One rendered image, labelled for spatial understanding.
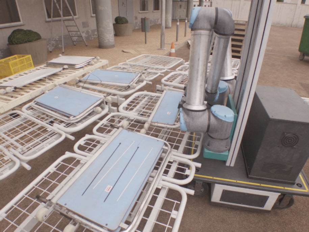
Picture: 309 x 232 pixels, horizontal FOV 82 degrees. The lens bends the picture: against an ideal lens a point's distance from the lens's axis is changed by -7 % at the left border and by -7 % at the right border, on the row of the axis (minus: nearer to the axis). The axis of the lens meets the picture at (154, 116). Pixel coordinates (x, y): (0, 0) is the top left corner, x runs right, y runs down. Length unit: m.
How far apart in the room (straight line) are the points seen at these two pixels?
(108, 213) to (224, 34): 1.11
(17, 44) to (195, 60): 5.69
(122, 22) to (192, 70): 9.68
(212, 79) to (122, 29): 9.60
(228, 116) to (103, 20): 6.78
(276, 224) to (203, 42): 1.44
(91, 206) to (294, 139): 1.24
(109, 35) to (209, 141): 6.75
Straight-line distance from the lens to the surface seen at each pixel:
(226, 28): 1.19
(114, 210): 1.02
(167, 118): 1.69
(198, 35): 1.14
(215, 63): 1.30
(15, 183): 2.22
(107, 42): 7.68
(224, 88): 1.64
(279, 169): 1.57
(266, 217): 1.84
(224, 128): 1.24
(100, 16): 7.62
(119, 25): 10.74
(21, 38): 6.38
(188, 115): 1.19
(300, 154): 1.52
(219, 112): 1.21
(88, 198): 1.08
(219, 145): 1.31
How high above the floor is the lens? 1.40
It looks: 30 degrees down
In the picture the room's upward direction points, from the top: straight up
